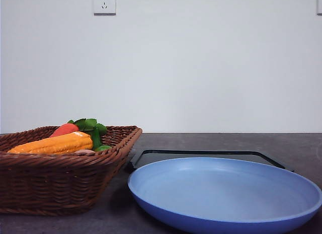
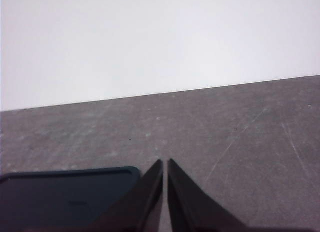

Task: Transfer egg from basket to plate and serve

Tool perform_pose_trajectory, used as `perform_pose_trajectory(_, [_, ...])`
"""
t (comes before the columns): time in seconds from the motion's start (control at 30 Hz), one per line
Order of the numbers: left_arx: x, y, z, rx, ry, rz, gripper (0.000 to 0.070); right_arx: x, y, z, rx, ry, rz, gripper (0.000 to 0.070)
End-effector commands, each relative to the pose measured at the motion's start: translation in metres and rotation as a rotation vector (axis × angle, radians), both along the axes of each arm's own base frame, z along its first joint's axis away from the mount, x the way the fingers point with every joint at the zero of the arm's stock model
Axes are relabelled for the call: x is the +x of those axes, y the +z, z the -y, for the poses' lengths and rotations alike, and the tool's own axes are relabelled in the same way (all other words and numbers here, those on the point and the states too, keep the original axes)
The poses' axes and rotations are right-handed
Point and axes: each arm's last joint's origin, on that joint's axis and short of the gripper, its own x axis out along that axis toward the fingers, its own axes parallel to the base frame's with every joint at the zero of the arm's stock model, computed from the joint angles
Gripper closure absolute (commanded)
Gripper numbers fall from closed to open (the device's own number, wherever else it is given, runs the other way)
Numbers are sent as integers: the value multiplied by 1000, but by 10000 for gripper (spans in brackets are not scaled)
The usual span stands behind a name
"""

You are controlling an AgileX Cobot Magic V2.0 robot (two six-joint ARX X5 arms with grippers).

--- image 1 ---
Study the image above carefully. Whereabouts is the blue plate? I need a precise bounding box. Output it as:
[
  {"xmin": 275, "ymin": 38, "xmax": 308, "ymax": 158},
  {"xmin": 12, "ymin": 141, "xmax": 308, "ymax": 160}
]
[{"xmin": 128, "ymin": 158, "xmax": 322, "ymax": 234}]

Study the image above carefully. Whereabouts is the brown egg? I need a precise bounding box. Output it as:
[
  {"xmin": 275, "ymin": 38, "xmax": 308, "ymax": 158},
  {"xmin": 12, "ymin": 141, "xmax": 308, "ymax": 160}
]
[{"xmin": 74, "ymin": 149, "xmax": 96, "ymax": 154}]

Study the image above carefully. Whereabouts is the brown wicker basket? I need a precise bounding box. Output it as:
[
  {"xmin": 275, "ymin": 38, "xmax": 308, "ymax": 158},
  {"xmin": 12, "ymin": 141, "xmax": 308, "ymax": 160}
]
[{"xmin": 0, "ymin": 125, "xmax": 143, "ymax": 215}]

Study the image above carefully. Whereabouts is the black serving tray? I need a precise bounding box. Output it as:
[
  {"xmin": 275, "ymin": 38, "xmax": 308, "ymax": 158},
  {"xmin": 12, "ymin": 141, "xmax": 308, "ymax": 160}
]
[{"xmin": 128, "ymin": 150, "xmax": 294, "ymax": 178}]

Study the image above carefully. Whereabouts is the green leafy toy vegetable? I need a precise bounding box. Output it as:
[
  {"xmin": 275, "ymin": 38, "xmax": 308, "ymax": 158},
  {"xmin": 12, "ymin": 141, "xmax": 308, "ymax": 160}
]
[{"xmin": 68, "ymin": 118, "xmax": 107, "ymax": 150}]

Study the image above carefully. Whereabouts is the small green toy vegetable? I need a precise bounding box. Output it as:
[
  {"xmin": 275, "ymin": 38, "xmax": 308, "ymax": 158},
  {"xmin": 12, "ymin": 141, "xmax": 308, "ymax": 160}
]
[{"xmin": 96, "ymin": 145, "xmax": 112, "ymax": 151}]

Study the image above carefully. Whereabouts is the yellow toy corn cob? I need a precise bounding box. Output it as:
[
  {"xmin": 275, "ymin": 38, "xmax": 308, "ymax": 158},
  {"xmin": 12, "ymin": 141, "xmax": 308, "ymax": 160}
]
[{"xmin": 9, "ymin": 131, "xmax": 93, "ymax": 154}]

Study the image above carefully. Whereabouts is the orange toy carrot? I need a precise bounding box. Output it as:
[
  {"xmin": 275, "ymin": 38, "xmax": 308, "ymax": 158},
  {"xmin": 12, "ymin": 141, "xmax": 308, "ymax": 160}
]
[{"xmin": 50, "ymin": 123, "xmax": 79, "ymax": 137}]

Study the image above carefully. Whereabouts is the white wall power socket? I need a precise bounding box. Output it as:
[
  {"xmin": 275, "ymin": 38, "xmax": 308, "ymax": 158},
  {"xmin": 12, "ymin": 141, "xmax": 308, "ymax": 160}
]
[{"xmin": 93, "ymin": 0, "xmax": 117, "ymax": 17}]

